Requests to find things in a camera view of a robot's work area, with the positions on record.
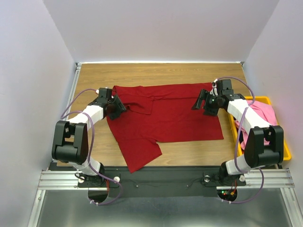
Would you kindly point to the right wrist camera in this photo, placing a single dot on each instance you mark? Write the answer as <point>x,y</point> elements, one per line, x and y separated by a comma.
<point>224,87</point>

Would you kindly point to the yellow plastic bin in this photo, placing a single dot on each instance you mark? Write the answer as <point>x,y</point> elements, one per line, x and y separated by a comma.
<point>234,128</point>

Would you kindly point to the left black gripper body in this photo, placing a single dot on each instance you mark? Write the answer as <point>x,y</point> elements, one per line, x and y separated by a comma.
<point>114,107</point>

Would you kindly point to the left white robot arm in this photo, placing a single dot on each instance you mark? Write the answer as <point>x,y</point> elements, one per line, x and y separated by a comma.
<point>73,139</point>

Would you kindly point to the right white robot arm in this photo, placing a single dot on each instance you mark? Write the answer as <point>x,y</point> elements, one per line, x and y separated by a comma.
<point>265,142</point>

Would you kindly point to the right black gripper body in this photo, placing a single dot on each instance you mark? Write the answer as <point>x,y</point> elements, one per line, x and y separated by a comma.
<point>212,100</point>

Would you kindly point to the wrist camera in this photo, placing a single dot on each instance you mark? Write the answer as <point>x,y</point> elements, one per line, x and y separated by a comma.
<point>224,87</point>
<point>105,93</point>

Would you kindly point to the pink t shirt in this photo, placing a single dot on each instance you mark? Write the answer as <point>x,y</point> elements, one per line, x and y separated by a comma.
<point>266,112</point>

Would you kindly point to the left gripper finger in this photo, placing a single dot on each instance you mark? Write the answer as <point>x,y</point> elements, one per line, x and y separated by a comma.
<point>114,114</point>
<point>119,105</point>

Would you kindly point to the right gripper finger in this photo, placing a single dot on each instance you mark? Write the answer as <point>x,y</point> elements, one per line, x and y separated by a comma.
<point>210,111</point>
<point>202,97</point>

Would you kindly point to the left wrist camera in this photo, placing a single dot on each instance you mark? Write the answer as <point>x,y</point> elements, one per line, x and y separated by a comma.
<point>105,93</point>

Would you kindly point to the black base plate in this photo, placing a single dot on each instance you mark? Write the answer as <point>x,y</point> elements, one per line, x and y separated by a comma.
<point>159,181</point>

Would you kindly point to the red t shirt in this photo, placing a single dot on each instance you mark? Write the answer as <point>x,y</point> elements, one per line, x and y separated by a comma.
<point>160,114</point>

